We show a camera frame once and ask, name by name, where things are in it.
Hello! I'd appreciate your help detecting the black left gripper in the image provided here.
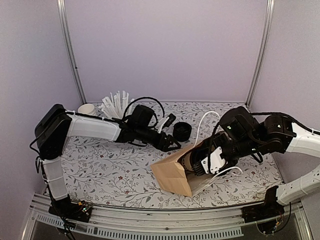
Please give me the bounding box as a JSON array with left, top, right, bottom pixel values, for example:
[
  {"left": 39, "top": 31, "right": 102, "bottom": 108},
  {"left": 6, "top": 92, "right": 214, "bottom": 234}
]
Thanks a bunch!
[{"left": 135, "top": 125, "right": 181, "bottom": 152}]

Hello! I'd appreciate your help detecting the stack of black cup lids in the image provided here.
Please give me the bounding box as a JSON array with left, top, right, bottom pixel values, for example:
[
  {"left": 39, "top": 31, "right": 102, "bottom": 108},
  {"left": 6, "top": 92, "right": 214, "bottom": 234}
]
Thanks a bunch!
[{"left": 172, "top": 122, "right": 192, "bottom": 142}]

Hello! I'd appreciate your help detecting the brown paper bag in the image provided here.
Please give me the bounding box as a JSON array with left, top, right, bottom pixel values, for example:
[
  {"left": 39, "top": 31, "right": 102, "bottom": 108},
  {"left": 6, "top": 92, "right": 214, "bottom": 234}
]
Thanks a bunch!
[{"left": 149, "top": 110, "right": 244, "bottom": 198}]

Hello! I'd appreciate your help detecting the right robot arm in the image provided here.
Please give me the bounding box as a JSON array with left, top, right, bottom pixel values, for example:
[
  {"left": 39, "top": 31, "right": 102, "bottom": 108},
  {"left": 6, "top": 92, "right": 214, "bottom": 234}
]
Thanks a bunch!
[{"left": 202, "top": 106, "right": 320, "bottom": 175}]

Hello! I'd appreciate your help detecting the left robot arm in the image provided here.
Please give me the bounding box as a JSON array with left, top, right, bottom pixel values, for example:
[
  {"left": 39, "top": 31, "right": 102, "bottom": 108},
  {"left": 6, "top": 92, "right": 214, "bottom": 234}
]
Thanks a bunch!
[{"left": 29, "top": 104, "right": 181, "bottom": 217}]

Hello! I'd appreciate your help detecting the bundle of wrapped white straws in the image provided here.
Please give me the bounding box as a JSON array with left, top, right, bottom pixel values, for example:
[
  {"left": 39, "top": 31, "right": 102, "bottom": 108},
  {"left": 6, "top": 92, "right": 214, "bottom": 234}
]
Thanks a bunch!
[{"left": 98, "top": 90, "right": 135, "bottom": 119}]

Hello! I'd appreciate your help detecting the floral tablecloth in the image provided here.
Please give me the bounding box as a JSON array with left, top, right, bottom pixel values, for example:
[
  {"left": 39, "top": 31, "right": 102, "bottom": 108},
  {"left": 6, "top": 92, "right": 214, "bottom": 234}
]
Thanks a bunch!
[{"left": 52, "top": 102, "right": 283, "bottom": 209}]

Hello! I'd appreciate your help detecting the stack of white paper cups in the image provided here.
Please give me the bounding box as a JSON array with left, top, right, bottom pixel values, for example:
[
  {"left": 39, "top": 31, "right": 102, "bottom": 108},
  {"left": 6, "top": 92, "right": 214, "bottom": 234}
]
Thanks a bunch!
[{"left": 77, "top": 103, "right": 96, "bottom": 116}]

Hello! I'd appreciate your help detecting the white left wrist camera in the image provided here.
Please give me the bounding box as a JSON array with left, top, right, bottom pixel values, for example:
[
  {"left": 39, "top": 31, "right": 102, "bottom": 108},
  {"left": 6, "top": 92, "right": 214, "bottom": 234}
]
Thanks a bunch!
[{"left": 155, "top": 113, "right": 176, "bottom": 133}]

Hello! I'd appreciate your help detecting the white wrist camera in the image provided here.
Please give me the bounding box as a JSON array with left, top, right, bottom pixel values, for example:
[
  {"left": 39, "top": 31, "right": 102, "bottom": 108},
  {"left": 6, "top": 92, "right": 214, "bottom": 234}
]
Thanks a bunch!
[
  {"left": 189, "top": 131, "right": 229, "bottom": 176},
  {"left": 155, "top": 113, "right": 176, "bottom": 133}
]

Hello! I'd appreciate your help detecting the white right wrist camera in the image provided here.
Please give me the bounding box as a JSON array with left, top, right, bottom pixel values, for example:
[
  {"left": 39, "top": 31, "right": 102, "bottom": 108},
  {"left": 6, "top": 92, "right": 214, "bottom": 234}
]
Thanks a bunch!
[{"left": 189, "top": 131, "right": 229, "bottom": 176}]

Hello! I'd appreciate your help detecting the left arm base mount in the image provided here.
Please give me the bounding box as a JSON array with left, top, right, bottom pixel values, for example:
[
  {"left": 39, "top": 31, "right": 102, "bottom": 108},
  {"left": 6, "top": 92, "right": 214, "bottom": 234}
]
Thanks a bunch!
[{"left": 48, "top": 195, "right": 92, "bottom": 233}]

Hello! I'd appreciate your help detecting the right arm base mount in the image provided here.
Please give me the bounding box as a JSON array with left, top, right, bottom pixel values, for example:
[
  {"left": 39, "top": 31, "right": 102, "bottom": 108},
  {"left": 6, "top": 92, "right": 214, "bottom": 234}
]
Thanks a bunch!
[{"left": 241, "top": 186, "right": 285, "bottom": 235}]

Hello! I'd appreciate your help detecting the aluminium front rail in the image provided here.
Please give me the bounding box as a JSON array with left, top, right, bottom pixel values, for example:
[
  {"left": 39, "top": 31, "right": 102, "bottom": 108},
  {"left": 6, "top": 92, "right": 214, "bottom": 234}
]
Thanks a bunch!
[{"left": 21, "top": 194, "right": 313, "bottom": 240}]

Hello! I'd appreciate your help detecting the left aluminium frame post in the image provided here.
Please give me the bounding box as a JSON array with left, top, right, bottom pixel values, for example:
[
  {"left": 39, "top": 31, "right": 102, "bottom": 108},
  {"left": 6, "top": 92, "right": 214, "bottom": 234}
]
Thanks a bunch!
[{"left": 56, "top": 0, "right": 87, "bottom": 104}]

